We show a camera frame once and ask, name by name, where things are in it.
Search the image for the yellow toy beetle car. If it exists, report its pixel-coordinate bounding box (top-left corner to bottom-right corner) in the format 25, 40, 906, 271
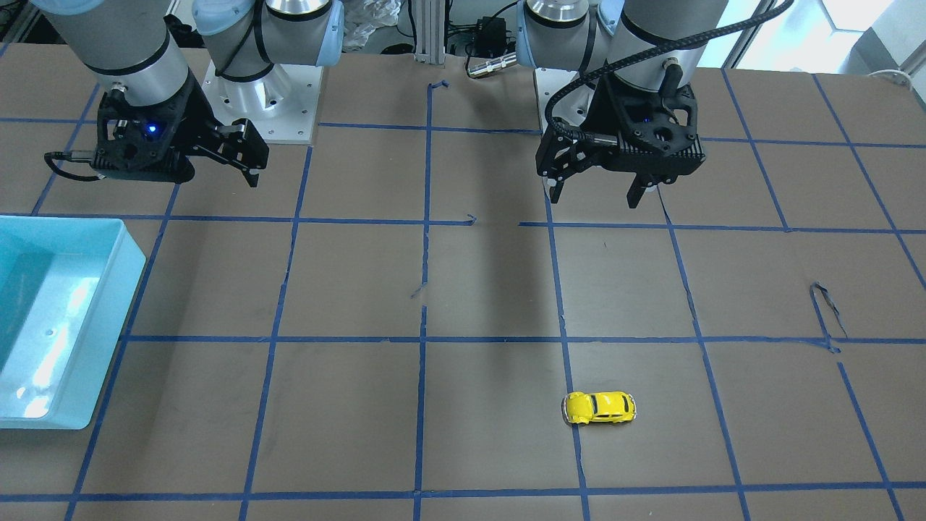
560, 390, 637, 425

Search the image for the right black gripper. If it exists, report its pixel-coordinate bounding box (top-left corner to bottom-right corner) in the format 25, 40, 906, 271
93, 72, 269, 188

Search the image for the black power adapter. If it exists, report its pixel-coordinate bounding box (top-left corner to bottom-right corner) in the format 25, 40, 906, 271
473, 17, 507, 57

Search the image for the aluminium frame post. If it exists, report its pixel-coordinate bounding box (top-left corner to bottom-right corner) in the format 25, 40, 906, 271
408, 0, 447, 68

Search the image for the black braided cable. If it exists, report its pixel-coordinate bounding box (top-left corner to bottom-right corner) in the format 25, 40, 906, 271
544, 0, 795, 142

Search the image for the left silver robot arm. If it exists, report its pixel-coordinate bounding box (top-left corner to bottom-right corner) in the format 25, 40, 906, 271
516, 1, 727, 208

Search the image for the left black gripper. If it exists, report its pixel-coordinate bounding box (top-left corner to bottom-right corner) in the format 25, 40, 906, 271
536, 70, 707, 210

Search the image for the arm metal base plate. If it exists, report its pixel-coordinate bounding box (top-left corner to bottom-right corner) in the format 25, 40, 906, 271
203, 63, 326, 145
535, 68, 618, 144

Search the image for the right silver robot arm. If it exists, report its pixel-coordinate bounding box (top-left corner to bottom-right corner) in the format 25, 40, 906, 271
34, 1, 345, 187

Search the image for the light blue plastic bin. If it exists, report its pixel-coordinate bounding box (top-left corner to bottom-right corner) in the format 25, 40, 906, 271
1, 216, 146, 430

